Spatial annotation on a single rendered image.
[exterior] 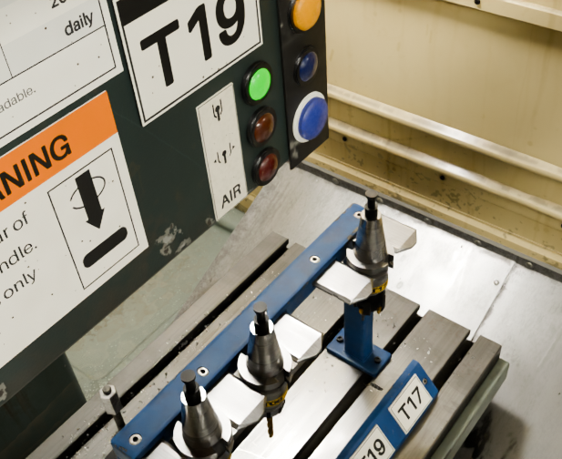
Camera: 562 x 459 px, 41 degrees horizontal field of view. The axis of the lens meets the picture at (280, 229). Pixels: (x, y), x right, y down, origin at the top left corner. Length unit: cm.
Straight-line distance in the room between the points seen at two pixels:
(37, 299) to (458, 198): 120
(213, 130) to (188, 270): 147
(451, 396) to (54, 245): 95
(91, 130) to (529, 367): 119
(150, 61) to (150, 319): 145
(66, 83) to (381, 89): 115
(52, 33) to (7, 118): 4
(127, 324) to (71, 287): 141
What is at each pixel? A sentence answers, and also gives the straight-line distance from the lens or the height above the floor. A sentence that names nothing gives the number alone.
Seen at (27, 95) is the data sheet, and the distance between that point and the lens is 34.
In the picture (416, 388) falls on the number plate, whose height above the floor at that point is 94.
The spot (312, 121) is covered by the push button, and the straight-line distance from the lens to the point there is 51.
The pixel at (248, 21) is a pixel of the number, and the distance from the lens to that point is 43.
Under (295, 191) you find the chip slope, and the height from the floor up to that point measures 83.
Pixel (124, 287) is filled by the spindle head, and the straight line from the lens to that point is 44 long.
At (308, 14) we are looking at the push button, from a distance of 47.
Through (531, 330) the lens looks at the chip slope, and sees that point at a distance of 148.
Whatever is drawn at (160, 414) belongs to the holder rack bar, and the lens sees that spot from 86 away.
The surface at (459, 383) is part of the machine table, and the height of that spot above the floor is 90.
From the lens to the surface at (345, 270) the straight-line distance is 98.
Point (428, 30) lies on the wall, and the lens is 135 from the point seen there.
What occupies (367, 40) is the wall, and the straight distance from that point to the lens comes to 143.
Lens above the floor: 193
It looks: 44 degrees down
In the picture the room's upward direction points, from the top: 6 degrees counter-clockwise
